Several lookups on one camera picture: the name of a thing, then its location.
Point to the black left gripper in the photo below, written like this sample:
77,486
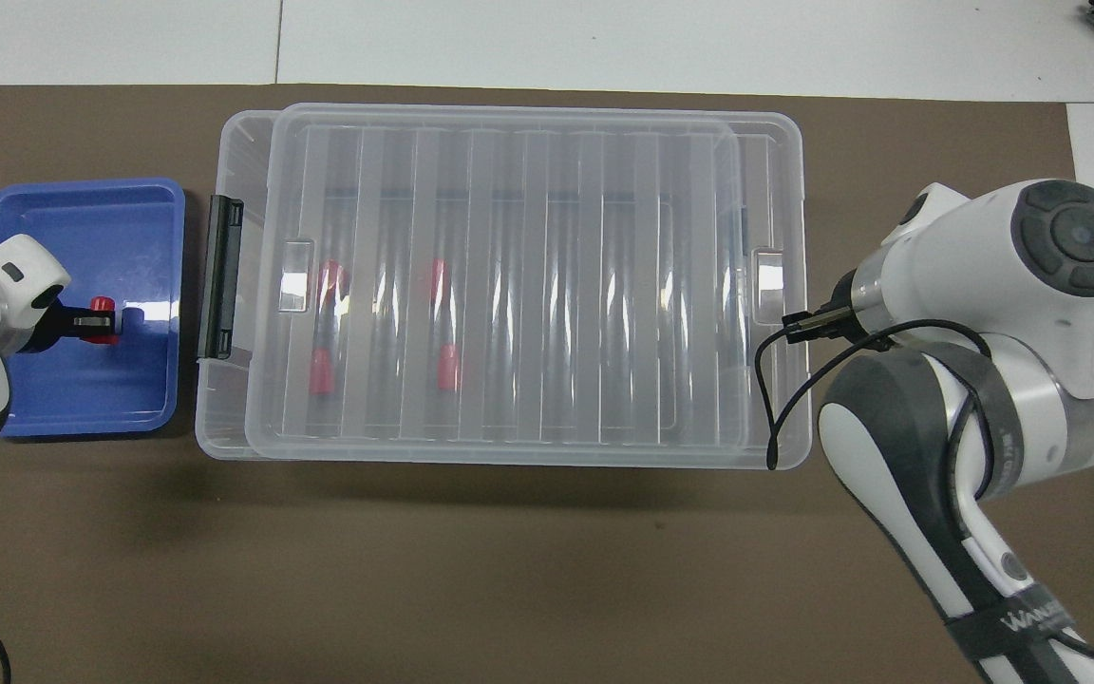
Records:
48,328

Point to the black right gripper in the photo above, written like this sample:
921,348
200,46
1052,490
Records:
856,309

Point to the red block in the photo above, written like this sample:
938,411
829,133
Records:
322,371
449,369
104,305
437,277
329,282

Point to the clear ribbed plastic lid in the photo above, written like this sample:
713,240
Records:
556,285

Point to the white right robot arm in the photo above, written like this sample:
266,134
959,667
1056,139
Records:
1012,313

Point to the blue plastic tray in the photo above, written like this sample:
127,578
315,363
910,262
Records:
82,389

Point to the clear plastic storage box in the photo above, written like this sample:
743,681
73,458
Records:
224,418

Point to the brown table mat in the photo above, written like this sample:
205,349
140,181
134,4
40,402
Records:
509,570

